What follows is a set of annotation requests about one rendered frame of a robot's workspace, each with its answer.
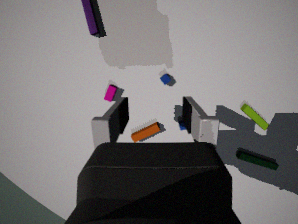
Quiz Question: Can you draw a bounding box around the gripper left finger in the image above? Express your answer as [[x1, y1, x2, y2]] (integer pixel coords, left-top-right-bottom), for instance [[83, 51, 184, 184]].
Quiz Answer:
[[90, 97, 129, 150]]

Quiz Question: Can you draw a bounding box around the small magenta block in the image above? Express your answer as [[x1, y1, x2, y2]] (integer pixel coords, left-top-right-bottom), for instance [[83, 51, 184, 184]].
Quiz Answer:
[[104, 84, 118, 102]]

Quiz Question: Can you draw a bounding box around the small blue block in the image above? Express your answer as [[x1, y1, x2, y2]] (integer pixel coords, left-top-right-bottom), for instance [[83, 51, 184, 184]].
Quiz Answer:
[[160, 74, 171, 85], [178, 120, 186, 130]]

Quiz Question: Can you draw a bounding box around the dark green rod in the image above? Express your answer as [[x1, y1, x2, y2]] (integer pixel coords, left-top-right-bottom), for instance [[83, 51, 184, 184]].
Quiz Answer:
[[236, 150, 279, 170]]

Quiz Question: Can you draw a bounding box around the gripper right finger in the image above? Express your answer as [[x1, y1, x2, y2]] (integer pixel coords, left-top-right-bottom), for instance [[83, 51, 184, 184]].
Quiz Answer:
[[182, 96, 220, 150]]

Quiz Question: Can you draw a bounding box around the orange rod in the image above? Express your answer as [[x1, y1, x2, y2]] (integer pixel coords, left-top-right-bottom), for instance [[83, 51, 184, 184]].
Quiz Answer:
[[131, 122, 160, 143]]

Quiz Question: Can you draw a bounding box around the olive green rod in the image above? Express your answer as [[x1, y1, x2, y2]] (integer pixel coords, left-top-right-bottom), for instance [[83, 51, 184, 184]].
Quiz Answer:
[[240, 103, 269, 130]]

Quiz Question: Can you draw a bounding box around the purple rod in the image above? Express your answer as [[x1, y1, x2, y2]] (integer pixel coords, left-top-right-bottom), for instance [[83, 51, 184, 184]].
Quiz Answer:
[[81, 0, 100, 35]]

